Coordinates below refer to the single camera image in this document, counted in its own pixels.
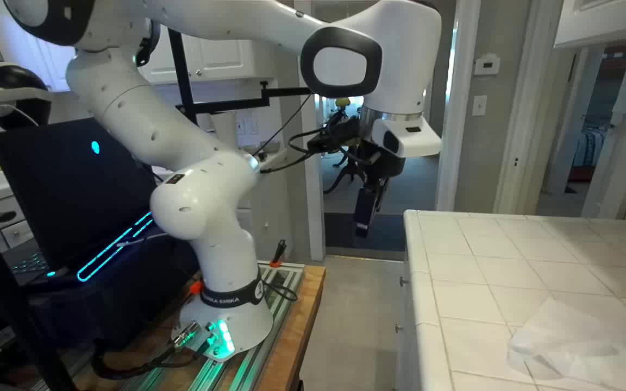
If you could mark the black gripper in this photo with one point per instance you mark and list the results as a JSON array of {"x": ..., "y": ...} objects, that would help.
[{"x": 379, "y": 161}]

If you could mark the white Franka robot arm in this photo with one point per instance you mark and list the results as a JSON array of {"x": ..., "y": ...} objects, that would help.
[{"x": 205, "y": 196}]

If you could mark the red black clamp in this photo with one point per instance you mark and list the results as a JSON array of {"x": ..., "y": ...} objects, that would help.
[{"x": 282, "y": 253}]

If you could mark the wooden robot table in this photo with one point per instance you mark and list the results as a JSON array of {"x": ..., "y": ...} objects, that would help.
[{"x": 294, "y": 334}]

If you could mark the clear plastic bag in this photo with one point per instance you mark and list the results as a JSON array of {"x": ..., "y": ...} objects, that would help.
[{"x": 588, "y": 344}]

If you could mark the black laptop cyan lights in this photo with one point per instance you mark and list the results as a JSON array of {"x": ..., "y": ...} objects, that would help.
[{"x": 75, "y": 203}]

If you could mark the black tripod leg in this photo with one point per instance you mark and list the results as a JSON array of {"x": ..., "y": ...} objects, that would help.
[{"x": 10, "y": 305}]

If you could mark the black and white device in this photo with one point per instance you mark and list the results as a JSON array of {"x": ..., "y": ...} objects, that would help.
[{"x": 6, "y": 91}]

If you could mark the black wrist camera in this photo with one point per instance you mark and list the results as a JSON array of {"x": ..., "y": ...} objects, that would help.
[{"x": 333, "y": 138}]

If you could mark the white light switch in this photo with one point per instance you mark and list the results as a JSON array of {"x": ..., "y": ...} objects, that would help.
[{"x": 479, "y": 106}]

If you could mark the white wall thermostat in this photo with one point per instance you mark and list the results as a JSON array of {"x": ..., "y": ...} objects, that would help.
[{"x": 488, "y": 64}]

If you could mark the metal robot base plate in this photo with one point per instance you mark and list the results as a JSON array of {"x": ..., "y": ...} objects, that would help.
[{"x": 248, "y": 362}]

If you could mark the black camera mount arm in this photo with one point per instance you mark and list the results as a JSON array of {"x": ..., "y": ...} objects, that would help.
[{"x": 186, "y": 79}]

